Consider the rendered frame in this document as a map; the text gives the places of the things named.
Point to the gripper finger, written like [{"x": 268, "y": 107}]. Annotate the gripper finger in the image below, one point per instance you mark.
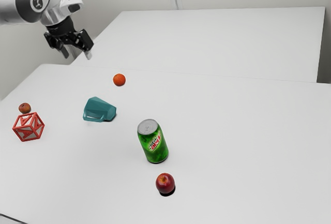
[
  {"x": 65, "y": 51},
  {"x": 88, "y": 54}
]

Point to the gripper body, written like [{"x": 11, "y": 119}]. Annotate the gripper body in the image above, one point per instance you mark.
[{"x": 67, "y": 37}]

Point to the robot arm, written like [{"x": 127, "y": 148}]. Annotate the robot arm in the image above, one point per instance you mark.
[{"x": 24, "y": 0}]

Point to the teal faceted mug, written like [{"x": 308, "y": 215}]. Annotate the teal faceted mug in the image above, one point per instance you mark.
[{"x": 99, "y": 109}]

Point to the orange fruit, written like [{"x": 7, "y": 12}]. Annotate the orange fruit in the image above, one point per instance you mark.
[{"x": 119, "y": 79}]

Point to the small brownish red apple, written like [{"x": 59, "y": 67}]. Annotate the small brownish red apple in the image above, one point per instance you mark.
[{"x": 24, "y": 107}]

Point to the red letter block cube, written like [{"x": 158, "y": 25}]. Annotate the red letter block cube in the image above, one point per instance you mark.
[{"x": 28, "y": 127}]

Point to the green soda can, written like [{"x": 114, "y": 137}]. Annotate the green soda can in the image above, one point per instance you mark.
[{"x": 152, "y": 141}]

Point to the large dark red apple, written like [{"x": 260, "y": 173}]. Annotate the large dark red apple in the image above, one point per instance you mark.
[{"x": 165, "y": 182}]

